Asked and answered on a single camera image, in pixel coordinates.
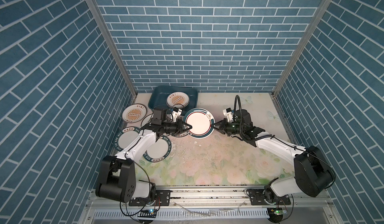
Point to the green lettered rim plate centre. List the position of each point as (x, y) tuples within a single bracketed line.
[(159, 151)]

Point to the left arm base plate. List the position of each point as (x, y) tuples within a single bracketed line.
[(158, 197)]

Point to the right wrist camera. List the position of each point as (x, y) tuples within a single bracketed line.
[(229, 114)]

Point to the orange sunburst plate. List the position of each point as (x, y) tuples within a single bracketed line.
[(181, 135), (178, 100), (134, 113)]

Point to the teal plastic bin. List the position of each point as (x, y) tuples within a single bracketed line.
[(160, 94)]

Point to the white plate green flower outline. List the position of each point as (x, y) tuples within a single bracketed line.
[(146, 120)]

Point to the green striped rim plate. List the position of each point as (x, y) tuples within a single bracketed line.
[(201, 121)]

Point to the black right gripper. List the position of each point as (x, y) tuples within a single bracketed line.
[(223, 123)]

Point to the green lettered rim plate left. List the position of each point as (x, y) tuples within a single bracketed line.
[(125, 137)]

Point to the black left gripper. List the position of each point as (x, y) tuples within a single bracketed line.
[(187, 125)]

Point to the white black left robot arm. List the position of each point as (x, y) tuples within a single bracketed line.
[(117, 175)]

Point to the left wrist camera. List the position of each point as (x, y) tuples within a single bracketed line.
[(176, 114)]

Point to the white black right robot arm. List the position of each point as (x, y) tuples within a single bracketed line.
[(312, 174)]

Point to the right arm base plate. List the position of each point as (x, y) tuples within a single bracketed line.
[(256, 197)]

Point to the aluminium mounting rail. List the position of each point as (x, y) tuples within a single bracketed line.
[(214, 205)]

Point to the green lettered rim plate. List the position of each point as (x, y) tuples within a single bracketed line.
[(159, 151), (125, 137)]

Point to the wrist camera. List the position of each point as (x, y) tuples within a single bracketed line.
[(176, 114), (229, 114)]

